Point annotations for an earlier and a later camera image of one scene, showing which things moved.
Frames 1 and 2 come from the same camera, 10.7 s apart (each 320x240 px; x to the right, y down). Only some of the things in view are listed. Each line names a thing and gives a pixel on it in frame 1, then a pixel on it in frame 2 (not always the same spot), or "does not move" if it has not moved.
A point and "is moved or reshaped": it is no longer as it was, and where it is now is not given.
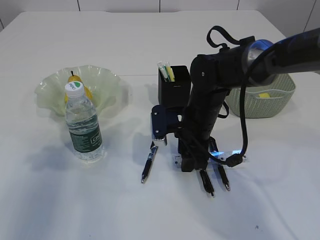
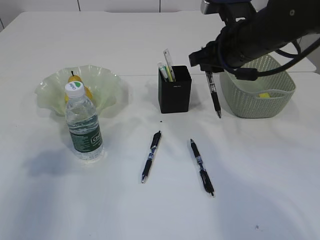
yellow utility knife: [171, 73] does not move
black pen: [207, 182] does not move
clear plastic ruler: [177, 162] to [170, 66]
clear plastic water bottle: [83, 123] does not move
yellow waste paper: [264, 95] does not move
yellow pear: [72, 78] does not move
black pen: [213, 147] is moved or reshaped
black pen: [153, 149] does not move
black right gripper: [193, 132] to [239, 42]
